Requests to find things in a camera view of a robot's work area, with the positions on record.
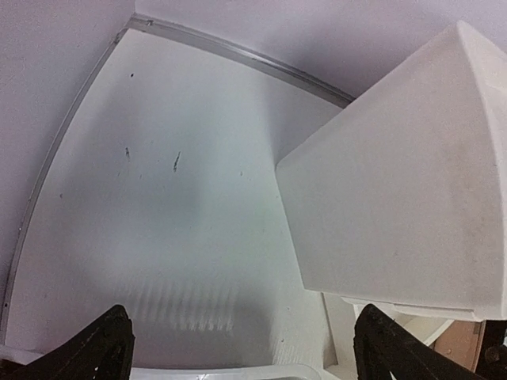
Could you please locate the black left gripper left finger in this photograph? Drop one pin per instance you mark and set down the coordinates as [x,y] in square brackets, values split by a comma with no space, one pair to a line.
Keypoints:
[102,350]

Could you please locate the white drawer cabinet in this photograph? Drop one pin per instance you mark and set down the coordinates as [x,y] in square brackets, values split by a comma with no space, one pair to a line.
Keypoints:
[400,200]

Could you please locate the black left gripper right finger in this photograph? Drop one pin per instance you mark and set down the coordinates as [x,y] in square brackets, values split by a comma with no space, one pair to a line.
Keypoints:
[383,349]

